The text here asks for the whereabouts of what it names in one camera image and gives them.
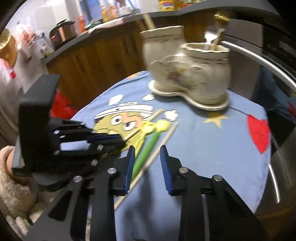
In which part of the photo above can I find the yellow plastic fork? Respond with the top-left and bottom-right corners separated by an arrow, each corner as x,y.
127,121 -> 156,157

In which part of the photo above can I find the wooden chopstick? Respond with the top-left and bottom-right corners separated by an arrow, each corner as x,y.
114,122 -> 179,211
122,109 -> 164,142
142,13 -> 156,30

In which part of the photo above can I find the gold fork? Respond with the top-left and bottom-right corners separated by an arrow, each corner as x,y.
212,10 -> 230,46

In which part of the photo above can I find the silver steel fork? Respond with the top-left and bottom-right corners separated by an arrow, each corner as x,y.
204,26 -> 218,50

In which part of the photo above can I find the wooden kitchen cabinet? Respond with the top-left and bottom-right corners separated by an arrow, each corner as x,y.
46,14 -> 210,109

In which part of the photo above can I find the person's left hand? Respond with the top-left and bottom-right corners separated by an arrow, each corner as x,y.
6,150 -> 31,185

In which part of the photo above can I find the wooden chopstick on cloth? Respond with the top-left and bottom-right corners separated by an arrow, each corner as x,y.
114,122 -> 179,211

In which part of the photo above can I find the red plastic bag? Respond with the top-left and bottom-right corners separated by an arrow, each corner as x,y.
50,91 -> 78,120

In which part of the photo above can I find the green yellow plastic spoon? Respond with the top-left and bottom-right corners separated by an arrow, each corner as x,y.
132,120 -> 170,179

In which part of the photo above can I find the blue cartoon tablecloth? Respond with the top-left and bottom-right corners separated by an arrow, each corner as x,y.
73,71 -> 271,240

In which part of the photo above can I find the cream ceramic utensil holder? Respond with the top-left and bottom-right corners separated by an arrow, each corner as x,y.
140,26 -> 231,111

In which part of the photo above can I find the brown rice cooker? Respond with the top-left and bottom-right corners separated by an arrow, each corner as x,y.
49,20 -> 77,50

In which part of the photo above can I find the white red dish cloth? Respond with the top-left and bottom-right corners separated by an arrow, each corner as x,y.
87,18 -> 124,34

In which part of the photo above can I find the chrome oven handle rail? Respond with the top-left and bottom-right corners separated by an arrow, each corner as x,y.
222,40 -> 295,204

